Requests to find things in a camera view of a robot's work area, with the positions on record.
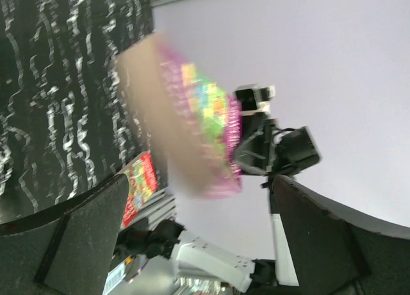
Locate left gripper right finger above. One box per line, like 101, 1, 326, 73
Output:
273, 176, 409, 294

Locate purple 117-storey treehouse book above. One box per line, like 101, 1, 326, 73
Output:
115, 33, 242, 198

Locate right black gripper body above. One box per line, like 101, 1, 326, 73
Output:
233, 117, 321, 188

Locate red 13-storey treehouse book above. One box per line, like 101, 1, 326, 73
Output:
120, 151, 158, 228

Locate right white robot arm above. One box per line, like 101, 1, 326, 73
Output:
115, 119, 320, 294

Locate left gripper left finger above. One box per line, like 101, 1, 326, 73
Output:
1, 174, 129, 287

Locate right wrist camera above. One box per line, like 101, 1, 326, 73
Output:
234, 84, 275, 116

